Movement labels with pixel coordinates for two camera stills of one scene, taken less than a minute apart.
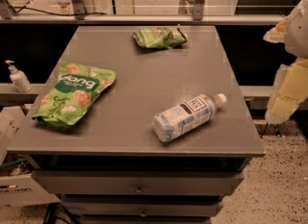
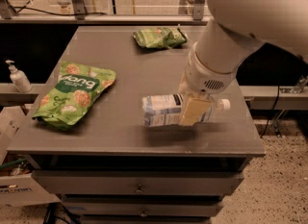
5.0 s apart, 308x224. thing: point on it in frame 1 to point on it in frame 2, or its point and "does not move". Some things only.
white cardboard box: x=19 y=186 does not move
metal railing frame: x=78 y=14 does not move
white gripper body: x=298 y=33 to x=202 y=78
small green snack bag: x=161 y=37 does not move
